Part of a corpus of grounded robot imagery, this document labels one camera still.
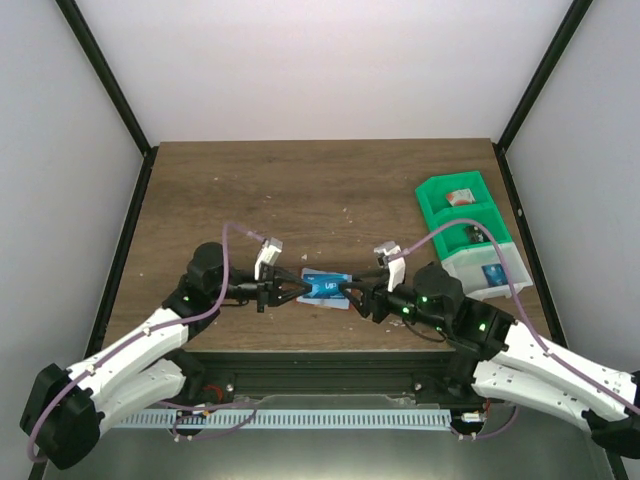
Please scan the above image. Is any blue card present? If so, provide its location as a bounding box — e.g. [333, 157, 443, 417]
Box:
[482, 263, 508, 288]
[301, 268, 352, 300]

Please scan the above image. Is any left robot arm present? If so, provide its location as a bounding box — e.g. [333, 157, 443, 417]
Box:
[19, 239, 312, 469]

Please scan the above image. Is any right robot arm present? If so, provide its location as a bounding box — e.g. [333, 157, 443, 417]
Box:
[338, 263, 639, 459]

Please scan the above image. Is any black card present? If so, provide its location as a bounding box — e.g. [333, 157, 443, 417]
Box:
[464, 225, 489, 245]

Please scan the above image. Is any red white card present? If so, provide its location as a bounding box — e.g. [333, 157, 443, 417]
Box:
[445, 188, 476, 207]

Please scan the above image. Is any white bin near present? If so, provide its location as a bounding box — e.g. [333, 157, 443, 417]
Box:
[441, 242, 533, 301]

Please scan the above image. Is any green bin middle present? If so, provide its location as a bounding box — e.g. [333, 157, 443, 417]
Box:
[426, 203, 512, 260]

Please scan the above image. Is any green bin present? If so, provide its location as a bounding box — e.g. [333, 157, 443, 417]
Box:
[426, 203, 512, 260]
[415, 171, 494, 217]

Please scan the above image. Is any green bin far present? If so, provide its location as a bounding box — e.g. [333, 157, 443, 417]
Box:
[415, 171, 494, 217]

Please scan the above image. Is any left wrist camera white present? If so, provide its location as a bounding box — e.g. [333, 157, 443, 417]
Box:
[254, 237, 283, 281]

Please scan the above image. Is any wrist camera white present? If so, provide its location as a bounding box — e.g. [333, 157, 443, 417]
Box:
[254, 237, 283, 281]
[373, 241, 406, 293]

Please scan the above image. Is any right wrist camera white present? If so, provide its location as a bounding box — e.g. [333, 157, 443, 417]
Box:
[373, 241, 406, 293]

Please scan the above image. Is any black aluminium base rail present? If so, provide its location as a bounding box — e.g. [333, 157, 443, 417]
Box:
[167, 350, 484, 406]

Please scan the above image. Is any white slotted cable duct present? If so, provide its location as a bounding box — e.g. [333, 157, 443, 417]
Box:
[116, 409, 452, 431]

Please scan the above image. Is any left black frame post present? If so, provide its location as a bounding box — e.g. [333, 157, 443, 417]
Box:
[54, 0, 153, 156]

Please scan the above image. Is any black frame post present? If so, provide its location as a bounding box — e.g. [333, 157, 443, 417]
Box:
[492, 0, 594, 151]
[54, 0, 153, 156]

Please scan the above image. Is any right black frame post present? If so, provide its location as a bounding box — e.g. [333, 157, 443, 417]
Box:
[492, 0, 594, 151]

